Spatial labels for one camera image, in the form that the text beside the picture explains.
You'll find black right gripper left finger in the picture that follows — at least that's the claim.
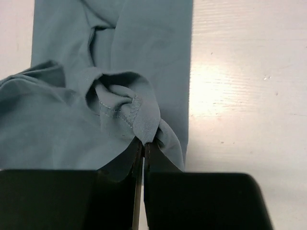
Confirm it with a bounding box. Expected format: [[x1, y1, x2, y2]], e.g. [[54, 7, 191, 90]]
[[0, 138, 143, 230]]

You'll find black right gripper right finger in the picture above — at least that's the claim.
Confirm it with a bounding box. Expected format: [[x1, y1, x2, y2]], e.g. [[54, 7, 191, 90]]
[[144, 143, 272, 230]]

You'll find teal blue t-shirt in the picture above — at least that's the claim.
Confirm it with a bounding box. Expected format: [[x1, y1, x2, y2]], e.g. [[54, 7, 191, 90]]
[[0, 0, 193, 170]]

